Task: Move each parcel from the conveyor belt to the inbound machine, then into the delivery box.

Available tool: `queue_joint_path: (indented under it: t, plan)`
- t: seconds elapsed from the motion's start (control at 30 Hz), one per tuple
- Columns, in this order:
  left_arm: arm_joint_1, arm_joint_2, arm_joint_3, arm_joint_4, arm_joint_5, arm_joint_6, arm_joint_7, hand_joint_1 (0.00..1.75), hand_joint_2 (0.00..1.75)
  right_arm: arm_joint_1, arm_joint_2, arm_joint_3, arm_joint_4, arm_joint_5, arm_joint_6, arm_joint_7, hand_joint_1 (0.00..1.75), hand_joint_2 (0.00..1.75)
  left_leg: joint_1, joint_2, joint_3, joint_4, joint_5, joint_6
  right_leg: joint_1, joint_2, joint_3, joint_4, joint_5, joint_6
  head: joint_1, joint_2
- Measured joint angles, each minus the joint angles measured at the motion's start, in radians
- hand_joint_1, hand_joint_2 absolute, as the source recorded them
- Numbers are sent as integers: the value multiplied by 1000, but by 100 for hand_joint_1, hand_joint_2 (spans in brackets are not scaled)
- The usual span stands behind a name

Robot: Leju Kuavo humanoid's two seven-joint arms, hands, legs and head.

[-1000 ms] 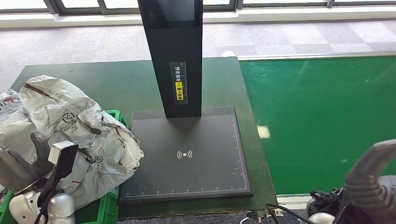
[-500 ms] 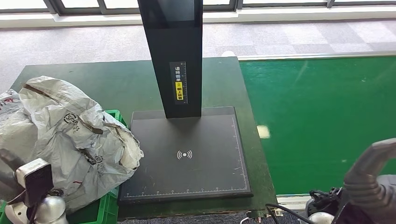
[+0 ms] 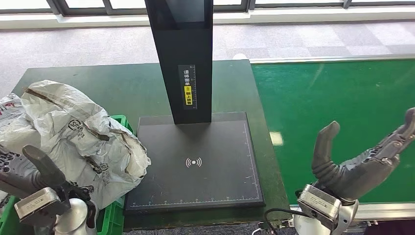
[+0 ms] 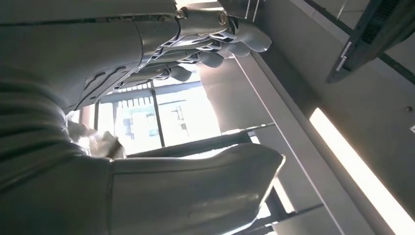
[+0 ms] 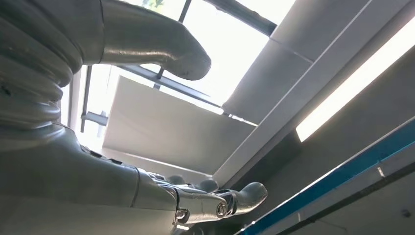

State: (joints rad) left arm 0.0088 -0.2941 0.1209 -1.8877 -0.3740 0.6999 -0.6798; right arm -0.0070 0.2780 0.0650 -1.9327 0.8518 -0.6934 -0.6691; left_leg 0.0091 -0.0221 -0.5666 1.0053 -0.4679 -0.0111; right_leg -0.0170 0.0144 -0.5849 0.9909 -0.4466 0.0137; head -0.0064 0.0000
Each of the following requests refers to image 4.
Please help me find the dark window frame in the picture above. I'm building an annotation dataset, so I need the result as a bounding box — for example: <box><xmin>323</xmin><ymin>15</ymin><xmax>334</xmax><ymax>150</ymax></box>
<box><xmin>79</xmin><ymin>81</ymin><xmax>325</xmax><ymax>235</ymax></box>

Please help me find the pale printed parcel bag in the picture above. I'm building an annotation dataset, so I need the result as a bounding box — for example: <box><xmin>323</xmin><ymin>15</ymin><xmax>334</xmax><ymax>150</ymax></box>
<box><xmin>67</xmin><ymin>120</ymin><xmax>126</xmax><ymax>160</ymax></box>

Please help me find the dark ceiling vent unit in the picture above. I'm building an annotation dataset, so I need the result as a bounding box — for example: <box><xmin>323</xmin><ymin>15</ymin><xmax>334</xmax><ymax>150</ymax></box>
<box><xmin>325</xmin><ymin>0</ymin><xmax>415</xmax><ymax>84</ymax></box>

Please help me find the ceiling strip light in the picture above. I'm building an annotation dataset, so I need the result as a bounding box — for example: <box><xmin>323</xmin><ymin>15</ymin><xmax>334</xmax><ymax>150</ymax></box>
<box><xmin>309</xmin><ymin>107</ymin><xmax>415</xmax><ymax>235</ymax></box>

